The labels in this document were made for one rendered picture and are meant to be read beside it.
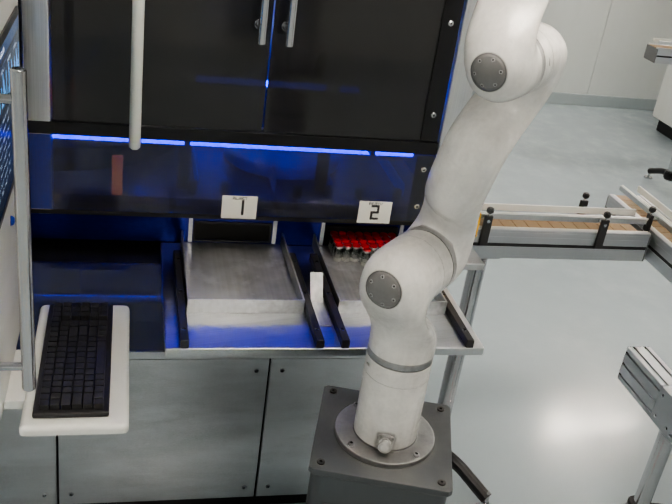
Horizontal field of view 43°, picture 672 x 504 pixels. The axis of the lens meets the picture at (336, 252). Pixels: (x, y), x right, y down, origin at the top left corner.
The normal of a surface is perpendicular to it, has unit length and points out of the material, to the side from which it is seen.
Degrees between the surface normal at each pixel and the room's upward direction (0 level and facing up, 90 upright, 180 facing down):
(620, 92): 90
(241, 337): 0
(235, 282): 0
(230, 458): 90
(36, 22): 90
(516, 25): 44
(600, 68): 90
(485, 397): 0
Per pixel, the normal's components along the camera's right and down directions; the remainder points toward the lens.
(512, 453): 0.13, -0.89
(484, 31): -0.54, -0.33
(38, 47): 0.20, 0.46
